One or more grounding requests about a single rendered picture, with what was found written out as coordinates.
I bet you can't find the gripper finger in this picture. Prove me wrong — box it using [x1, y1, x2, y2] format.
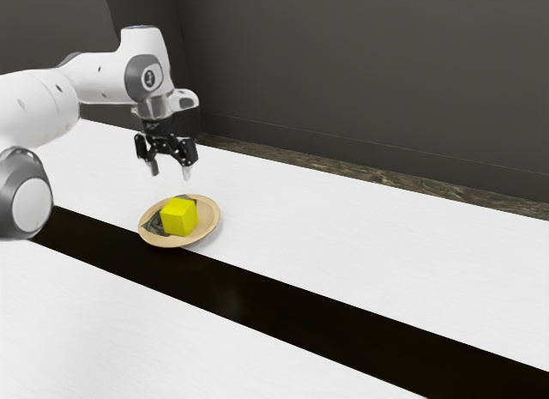
[166, 134, 199, 182]
[133, 132, 168, 178]

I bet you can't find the tan wooden plate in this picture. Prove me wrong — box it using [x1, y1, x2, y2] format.
[137, 194, 222, 249]

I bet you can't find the yellow cube block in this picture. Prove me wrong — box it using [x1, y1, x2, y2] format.
[159, 196, 200, 237]

